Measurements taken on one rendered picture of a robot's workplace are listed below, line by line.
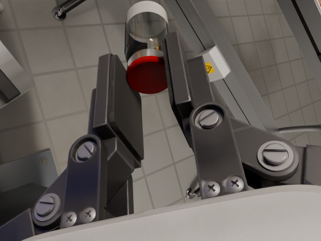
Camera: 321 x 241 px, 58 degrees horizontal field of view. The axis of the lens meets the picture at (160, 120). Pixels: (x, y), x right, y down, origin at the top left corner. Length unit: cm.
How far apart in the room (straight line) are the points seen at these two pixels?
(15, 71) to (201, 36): 86
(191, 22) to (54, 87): 66
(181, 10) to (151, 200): 93
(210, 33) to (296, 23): 33
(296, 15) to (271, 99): 144
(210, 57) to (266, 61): 129
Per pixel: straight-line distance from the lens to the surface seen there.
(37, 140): 133
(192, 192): 168
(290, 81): 261
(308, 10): 95
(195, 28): 118
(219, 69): 115
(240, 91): 122
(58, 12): 146
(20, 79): 44
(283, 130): 136
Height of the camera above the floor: 130
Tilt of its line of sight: 55 degrees down
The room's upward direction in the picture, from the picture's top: 79 degrees clockwise
